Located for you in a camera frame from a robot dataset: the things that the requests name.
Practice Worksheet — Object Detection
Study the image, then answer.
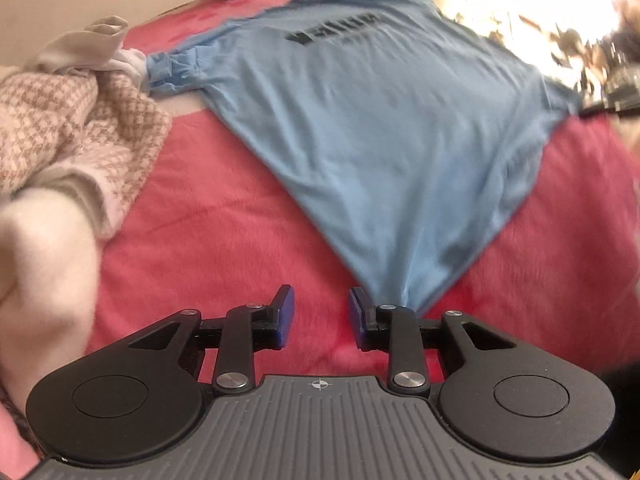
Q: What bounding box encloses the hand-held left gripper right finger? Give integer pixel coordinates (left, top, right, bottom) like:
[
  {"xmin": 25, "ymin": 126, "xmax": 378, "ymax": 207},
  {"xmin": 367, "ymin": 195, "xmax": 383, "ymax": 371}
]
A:
[{"xmin": 348, "ymin": 286, "xmax": 517, "ymax": 396}]

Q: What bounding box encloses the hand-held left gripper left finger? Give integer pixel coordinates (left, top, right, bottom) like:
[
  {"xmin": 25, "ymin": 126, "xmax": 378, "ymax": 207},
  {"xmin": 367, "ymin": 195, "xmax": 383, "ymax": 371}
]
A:
[{"xmin": 128, "ymin": 284, "xmax": 294, "ymax": 395}]

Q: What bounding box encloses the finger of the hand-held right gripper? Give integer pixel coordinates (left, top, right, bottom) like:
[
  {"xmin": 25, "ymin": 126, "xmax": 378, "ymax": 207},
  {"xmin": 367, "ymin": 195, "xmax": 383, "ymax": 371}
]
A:
[{"xmin": 579, "ymin": 95, "xmax": 640, "ymax": 121}]

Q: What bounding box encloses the light blue t-shirt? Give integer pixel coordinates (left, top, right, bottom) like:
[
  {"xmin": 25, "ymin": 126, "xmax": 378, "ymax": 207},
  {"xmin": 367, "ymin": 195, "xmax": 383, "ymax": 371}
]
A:
[{"xmin": 145, "ymin": 0, "xmax": 585, "ymax": 315}]

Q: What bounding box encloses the pink floral blanket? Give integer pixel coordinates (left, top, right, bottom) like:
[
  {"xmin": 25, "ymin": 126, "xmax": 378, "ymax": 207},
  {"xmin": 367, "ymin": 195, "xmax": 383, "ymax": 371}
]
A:
[{"xmin": 0, "ymin": 0, "xmax": 640, "ymax": 467}]

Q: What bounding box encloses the cream fleece garment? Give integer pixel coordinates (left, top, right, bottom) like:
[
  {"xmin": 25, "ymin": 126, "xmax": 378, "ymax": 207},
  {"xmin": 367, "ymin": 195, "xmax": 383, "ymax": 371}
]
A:
[{"xmin": 0, "ymin": 187, "xmax": 103, "ymax": 413}]

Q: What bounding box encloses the beige houndstooth blanket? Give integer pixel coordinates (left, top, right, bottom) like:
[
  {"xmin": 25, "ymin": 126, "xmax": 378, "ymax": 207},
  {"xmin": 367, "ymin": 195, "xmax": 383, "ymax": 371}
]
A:
[{"xmin": 0, "ymin": 69, "xmax": 174, "ymax": 242}]

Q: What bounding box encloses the white shirt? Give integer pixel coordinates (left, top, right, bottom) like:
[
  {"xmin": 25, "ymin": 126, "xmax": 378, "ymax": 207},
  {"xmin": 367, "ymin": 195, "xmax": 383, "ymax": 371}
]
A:
[{"xmin": 24, "ymin": 15, "xmax": 150, "ymax": 92}]

